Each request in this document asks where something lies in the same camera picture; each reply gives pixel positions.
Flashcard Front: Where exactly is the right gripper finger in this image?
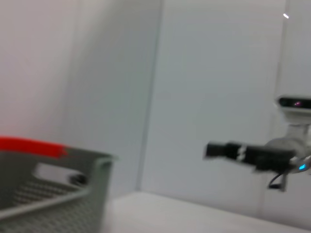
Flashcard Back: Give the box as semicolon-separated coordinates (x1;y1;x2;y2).
203;140;245;164

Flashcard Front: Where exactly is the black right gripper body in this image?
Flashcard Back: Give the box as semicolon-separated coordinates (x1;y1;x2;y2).
242;145;296;174

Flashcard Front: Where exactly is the grey perforated storage bin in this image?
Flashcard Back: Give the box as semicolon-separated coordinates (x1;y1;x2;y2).
0;145;119;233

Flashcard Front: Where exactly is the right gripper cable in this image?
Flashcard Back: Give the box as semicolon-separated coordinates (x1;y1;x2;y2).
267;167;295;192

